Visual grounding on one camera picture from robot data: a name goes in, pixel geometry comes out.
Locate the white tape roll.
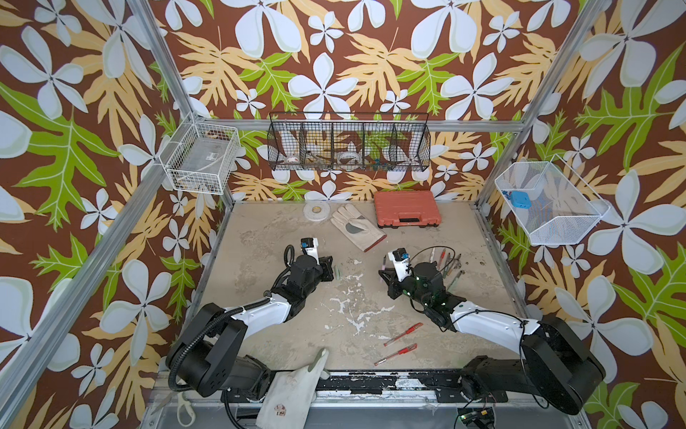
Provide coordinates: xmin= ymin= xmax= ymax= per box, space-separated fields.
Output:
xmin=303 ymin=201 xmax=332 ymax=223

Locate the white green glove front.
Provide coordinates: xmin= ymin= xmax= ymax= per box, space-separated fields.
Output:
xmin=255 ymin=349 xmax=330 ymax=429

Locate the aluminium frame post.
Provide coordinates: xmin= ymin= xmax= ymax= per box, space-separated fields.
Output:
xmin=474 ymin=0 xmax=610 ymax=209
xmin=128 ymin=1 xmax=235 ymax=210

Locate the aluminium frame post right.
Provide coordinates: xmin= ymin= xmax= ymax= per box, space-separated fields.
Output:
xmin=474 ymin=0 xmax=610 ymax=209

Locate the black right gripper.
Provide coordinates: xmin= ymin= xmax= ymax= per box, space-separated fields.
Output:
xmin=377 ymin=267 xmax=432 ymax=310

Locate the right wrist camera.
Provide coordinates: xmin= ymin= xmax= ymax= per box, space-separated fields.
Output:
xmin=388 ymin=248 xmax=412 ymax=282

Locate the aluminium frame post left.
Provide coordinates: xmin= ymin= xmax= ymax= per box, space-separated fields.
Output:
xmin=128 ymin=1 xmax=235 ymax=210

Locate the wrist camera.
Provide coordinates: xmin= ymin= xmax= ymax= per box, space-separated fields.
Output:
xmin=388 ymin=248 xmax=412 ymax=282
xmin=300 ymin=238 xmax=319 ymax=262

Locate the white wire basket right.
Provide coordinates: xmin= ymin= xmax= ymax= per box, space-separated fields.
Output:
xmin=495 ymin=160 xmax=610 ymax=246

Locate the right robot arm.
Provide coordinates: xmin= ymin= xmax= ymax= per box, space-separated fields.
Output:
xmin=379 ymin=261 xmax=606 ymax=415

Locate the blue object in basket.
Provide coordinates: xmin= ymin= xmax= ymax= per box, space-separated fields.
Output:
xmin=508 ymin=191 xmax=532 ymax=210

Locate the light green pen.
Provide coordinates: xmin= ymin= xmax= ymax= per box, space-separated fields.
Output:
xmin=447 ymin=269 xmax=464 ymax=291

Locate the white scissors handle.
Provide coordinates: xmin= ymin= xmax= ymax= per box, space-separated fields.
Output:
xmin=176 ymin=391 xmax=197 ymax=428

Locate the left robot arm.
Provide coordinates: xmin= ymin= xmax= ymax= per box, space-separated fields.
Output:
xmin=165 ymin=255 xmax=334 ymax=400

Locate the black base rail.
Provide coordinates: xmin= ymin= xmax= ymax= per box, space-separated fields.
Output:
xmin=315 ymin=369 xmax=510 ymax=404

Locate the black wire basket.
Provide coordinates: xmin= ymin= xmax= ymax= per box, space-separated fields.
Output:
xmin=265 ymin=112 xmax=432 ymax=172

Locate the red plastic tool case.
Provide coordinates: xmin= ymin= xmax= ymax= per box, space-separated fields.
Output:
xmin=373 ymin=191 xmax=442 ymax=229

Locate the beige work glove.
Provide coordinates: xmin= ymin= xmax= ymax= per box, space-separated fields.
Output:
xmin=330 ymin=204 xmax=387 ymax=252

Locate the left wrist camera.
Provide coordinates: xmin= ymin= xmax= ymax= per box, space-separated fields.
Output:
xmin=300 ymin=238 xmax=319 ymax=262

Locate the red gel pen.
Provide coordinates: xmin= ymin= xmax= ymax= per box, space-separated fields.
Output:
xmin=437 ymin=248 xmax=447 ymax=269
xmin=383 ymin=323 xmax=423 ymax=347
xmin=374 ymin=343 xmax=418 ymax=366

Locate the white wire basket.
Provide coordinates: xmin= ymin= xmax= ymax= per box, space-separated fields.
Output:
xmin=160 ymin=119 xmax=242 ymax=195
xmin=495 ymin=160 xmax=610 ymax=246

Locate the dark green pen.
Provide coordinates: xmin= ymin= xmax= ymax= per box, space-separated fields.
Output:
xmin=442 ymin=253 xmax=455 ymax=278

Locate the white wire basket left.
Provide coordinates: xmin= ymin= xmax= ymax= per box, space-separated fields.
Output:
xmin=160 ymin=119 xmax=242 ymax=195

